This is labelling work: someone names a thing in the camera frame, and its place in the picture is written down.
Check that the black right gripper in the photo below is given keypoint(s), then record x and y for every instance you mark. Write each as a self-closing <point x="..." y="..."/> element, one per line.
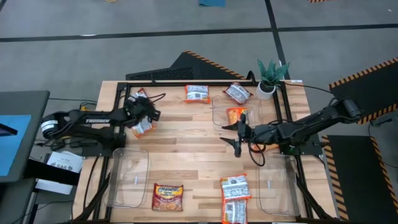
<point x="244" y="132"/>

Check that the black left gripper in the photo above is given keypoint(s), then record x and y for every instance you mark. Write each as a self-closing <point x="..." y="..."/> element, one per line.
<point x="136" y="112"/>

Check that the red ramen noodle packet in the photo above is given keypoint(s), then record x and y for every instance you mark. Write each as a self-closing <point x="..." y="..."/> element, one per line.
<point x="141" y="92"/>
<point x="237" y="93"/>

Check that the clear plastic bin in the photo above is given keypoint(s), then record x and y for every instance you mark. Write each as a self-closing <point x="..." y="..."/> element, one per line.
<point x="217" y="112"/>
<point x="127" y="177"/>
<point x="276" y="186"/>

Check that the dark red Maruchan noodle packet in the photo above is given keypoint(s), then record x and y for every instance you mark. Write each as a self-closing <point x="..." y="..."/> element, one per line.
<point x="167" y="197"/>

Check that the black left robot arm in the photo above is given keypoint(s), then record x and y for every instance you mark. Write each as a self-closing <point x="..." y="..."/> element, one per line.
<point x="93" y="120"/>

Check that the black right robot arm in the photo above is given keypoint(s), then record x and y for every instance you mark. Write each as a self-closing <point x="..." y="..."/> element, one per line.
<point x="311" y="124"/>

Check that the artificial plant in white pot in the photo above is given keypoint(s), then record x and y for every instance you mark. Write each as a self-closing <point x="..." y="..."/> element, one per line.
<point x="269" y="77"/>

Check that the white printed paper sheet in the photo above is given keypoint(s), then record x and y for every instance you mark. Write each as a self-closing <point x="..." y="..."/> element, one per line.
<point x="65" y="161"/>

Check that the blue floor item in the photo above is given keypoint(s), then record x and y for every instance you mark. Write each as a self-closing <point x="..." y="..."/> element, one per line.
<point x="212" y="2"/>

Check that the grey desk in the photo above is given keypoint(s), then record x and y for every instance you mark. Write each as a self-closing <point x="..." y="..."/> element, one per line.
<point x="21" y="102"/>

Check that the blue sheet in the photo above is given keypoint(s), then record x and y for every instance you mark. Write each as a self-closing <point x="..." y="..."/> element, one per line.
<point x="12" y="149"/>

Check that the black tablet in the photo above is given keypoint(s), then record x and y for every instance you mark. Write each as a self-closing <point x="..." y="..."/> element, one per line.
<point x="6" y="130"/>

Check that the black floor device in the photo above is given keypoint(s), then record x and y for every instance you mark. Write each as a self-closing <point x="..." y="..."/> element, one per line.
<point x="382" y="120"/>

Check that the hazard striped mat corner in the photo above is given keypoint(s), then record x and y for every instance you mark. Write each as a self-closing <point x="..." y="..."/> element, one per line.
<point x="317" y="1"/>

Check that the black metal table frame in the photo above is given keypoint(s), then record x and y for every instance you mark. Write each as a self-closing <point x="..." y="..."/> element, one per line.
<point x="174" y="84"/>

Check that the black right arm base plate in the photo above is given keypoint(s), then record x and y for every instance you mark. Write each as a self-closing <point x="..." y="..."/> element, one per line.
<point x="306" y="147"/>

